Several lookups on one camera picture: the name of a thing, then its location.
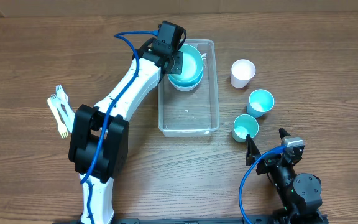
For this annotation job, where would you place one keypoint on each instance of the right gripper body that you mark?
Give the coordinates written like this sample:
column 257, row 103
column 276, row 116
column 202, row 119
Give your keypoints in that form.
column 265, row 165

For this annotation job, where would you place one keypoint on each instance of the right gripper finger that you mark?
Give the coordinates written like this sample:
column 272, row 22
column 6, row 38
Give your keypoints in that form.
column 283, row 134
column 252, row 153

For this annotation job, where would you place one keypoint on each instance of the teal bowl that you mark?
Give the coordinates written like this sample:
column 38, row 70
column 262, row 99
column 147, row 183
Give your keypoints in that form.
column 192, row 63

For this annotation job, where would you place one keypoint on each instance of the light blue bowl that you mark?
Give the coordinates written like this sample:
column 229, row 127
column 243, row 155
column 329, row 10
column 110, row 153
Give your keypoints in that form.
column 185, row 83

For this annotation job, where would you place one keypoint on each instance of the white bowl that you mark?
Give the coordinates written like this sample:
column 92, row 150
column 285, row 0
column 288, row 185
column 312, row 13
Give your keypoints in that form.
column 185, row 88

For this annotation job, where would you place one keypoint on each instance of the teal green cup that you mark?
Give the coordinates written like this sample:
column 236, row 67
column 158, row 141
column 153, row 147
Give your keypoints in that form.
column 243, row 125

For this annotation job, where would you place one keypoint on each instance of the light blue cup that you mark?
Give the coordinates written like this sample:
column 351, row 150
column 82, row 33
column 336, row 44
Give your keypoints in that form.
column 260, row 102

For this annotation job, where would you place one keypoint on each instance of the pink cup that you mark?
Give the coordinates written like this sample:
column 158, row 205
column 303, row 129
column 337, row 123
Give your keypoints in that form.
column 242, row 71

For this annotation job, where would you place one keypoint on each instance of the light blue plastic fork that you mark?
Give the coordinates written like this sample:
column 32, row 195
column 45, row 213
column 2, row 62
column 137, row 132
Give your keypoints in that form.
column 59, row 89

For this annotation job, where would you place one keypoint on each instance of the white plastic spoon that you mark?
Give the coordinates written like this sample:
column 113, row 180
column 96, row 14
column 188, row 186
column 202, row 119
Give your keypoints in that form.
column 70, row 112

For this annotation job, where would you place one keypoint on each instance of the teal plastic fork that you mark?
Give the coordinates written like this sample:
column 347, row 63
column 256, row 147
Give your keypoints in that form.
column 58, row 104

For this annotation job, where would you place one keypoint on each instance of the yellow plastic fork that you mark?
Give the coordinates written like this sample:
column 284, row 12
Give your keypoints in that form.
column 62, row 129

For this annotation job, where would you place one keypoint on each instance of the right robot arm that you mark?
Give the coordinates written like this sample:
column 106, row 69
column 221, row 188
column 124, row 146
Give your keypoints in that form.
column 300, row 194

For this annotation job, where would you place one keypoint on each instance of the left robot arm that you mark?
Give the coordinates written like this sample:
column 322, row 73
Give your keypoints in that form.
column 100, row 137

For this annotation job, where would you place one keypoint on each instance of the clear plastic container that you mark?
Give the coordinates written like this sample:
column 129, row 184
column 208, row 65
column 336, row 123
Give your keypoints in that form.
column 195, row 112

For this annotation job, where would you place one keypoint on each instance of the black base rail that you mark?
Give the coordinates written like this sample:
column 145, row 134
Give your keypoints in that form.
column 191, row 221

